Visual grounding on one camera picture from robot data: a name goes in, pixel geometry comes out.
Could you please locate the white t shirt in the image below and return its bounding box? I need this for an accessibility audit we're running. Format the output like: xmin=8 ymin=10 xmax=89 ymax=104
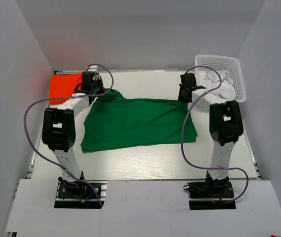
xmin=199 ymin=70 xmax=237 ymax=101

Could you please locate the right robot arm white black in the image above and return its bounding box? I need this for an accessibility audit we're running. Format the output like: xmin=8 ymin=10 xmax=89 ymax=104
xmin=178 ymin=73 xmax=243 ymax=182

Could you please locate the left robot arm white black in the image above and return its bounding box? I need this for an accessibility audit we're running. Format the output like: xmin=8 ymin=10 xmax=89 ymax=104
xmin=42 ymin=71 xmax=106 ymax=182

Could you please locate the white plastic basket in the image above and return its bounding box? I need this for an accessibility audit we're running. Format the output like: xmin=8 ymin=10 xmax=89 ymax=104
xmin=195 ymin=55 xmax=246 ymax=103

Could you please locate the green t shirt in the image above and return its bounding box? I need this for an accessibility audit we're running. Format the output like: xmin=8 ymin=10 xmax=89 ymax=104
xmin=80 ymin=89 xmax=198 ymax=153

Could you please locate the folded orange t shirt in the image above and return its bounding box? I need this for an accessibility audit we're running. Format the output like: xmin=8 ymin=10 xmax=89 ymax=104
xmin=49 ymin=73 xmax=81 ymax=105

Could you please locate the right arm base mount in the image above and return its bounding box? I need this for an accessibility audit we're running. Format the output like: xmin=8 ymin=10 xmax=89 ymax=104
xmin=183 ymin=182 xmax=236 ymax=210

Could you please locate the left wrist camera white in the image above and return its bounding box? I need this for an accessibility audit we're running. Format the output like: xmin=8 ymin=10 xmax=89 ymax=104
xmin=85 ymin=65 xmax=99 ymax=73

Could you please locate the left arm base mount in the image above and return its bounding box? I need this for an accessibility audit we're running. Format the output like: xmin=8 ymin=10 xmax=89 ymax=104
xmin=54 ymin=177 xmax=107 ymax=209

